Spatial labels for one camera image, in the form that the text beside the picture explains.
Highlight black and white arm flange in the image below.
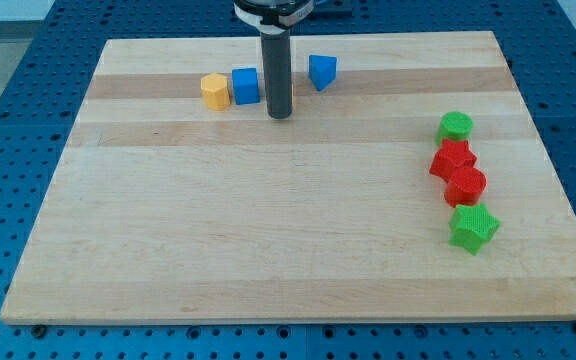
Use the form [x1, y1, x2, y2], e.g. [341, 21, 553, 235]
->
[233, 0, 314, 34]

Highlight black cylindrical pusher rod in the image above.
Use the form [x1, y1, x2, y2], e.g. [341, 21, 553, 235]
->
[261, 30, 293, 119]

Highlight blue triangle block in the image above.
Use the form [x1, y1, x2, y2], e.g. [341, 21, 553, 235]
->
[309, 54, 337, 91]

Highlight blue cube block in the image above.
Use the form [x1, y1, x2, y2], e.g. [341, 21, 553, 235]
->
[232, 68, 260, 105]

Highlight yellow hexagon block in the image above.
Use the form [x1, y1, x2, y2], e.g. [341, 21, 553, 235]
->
[200, 73, 230, 111]

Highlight green cylinder block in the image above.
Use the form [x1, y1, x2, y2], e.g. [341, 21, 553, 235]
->
[435, 111, 474, 146]

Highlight wooden board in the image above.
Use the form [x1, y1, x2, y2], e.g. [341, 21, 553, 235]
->
[0, 31, 576, 325]

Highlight red star block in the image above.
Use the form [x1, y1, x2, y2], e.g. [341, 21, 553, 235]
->
[429, 138, 477, 182]

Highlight red cylinder block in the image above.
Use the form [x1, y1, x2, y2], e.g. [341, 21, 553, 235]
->
[444, 167, 487, 207]

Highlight green star block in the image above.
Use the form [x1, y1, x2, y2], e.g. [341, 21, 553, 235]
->
[449, 203, 501, 256]

